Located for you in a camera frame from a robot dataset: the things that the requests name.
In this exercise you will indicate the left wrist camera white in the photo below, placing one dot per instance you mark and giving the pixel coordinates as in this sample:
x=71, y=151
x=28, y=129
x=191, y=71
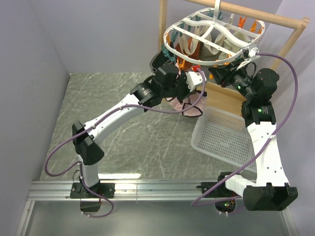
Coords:
x=195, y=78

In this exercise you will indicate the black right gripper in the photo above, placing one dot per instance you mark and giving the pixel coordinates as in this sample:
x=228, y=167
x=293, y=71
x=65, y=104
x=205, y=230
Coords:
x=223, y=74

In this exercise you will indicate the aluminium mounting rail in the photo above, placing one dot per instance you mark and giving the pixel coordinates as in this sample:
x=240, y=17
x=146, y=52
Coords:
x=124, y=190

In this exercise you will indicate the wooden drying rack frame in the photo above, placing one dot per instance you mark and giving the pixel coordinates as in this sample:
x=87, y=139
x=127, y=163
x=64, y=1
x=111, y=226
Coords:
x=229, y=99

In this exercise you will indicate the white plastic laundry basket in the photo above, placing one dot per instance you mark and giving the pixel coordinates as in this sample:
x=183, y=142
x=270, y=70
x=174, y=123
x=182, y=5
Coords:
x=223, y=136

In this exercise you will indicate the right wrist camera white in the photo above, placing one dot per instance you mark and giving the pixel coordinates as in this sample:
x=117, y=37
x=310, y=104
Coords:
x=249, y=55

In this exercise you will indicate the black ribbed underwear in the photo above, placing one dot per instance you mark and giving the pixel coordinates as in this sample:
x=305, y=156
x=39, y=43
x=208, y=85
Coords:
x=158, y=60

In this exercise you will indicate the orange clothes peg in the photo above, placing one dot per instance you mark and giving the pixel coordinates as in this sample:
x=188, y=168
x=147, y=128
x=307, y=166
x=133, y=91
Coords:
x=181, y=64
x=254, y=27

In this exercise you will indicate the rust orange underwear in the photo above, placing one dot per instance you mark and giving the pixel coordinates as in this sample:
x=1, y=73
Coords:
x=189, y=47

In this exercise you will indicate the pink underwear navy trim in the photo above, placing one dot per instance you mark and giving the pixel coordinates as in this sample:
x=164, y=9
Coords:
x=189, y=107

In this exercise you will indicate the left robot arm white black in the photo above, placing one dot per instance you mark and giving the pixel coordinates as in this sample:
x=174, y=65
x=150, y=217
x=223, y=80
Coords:
x=167, y=82

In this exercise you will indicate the white round clip hanger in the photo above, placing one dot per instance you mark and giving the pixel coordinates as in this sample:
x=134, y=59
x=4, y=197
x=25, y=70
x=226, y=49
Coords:
x=204, y=38

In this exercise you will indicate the cream white underwear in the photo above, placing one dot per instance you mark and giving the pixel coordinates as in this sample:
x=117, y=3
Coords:
x=208, y=52

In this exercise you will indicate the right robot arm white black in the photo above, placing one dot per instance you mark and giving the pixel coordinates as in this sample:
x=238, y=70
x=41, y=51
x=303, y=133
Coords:
x=271, y=191

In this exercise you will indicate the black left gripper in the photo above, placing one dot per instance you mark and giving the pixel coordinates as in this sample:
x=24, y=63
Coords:
x=183, y=79

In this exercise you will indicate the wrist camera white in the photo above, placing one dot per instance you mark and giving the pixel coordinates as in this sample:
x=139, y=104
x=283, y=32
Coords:
x=249, y=55
x=195, y=78

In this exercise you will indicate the teal clothes peg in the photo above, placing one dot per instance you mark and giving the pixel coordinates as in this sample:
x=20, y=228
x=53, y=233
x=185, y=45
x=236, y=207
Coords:
x=169, y=55

